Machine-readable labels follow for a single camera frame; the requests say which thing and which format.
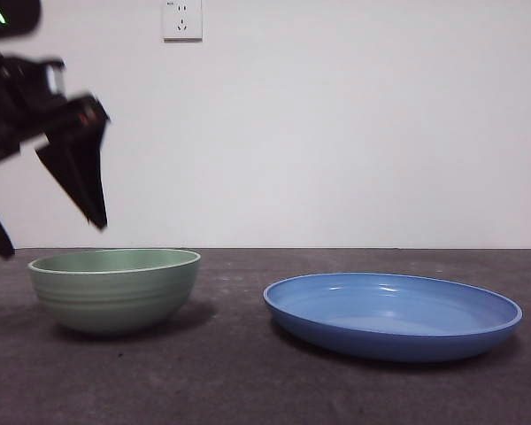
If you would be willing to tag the green ribbed bowl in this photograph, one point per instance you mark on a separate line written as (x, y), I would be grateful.
(113, 303)

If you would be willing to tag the blue plate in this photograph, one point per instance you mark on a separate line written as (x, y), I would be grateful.
(393, 343)

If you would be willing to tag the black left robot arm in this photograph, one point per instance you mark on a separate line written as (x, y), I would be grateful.
(6, 110)

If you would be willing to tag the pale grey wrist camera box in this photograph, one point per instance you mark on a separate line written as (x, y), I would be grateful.
(56, 79)

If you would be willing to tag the white wall socket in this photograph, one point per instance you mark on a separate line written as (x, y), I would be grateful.
(182, 26)

